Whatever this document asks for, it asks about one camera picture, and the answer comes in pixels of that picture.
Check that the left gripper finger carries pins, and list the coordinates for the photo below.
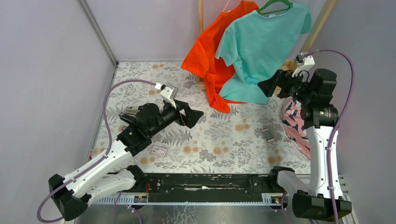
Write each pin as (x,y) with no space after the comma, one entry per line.
(192,117)
(181,105)

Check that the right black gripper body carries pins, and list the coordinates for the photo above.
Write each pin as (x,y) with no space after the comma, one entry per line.
(293,86)

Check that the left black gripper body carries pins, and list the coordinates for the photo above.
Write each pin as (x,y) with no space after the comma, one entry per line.
(170,115)

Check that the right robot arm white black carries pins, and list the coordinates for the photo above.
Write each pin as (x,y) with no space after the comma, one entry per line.
(322,199)

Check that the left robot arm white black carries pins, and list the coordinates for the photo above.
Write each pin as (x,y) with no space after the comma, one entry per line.
(75,192)

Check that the wooden clothes rack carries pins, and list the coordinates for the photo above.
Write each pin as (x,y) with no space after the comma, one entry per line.
(289,63)

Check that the pink patterned cloth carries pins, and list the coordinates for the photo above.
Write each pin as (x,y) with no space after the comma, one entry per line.
(294,125)

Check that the red staple box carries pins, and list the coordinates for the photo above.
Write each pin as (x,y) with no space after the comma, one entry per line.
(159,151)

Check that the teal t-shirt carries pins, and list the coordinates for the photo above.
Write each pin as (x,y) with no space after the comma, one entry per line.
(257,46)

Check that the orange t-shirt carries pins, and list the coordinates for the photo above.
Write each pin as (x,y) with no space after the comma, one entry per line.
(201,61)

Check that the floral table mat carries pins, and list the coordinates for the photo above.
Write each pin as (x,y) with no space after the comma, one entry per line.
(219,142)

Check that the green clothes hanger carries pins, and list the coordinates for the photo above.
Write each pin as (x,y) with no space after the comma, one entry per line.
(275,6)

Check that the pink clothes hanger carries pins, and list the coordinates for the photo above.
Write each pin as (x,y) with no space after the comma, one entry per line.
(230,5)

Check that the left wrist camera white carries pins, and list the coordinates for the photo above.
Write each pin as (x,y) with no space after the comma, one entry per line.
(168,93)

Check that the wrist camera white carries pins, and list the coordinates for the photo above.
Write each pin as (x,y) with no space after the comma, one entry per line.
(304,62)
(168,93)

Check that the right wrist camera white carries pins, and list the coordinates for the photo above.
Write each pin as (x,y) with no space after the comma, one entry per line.
(304,62)

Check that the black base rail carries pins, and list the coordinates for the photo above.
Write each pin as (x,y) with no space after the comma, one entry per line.
(206,188)

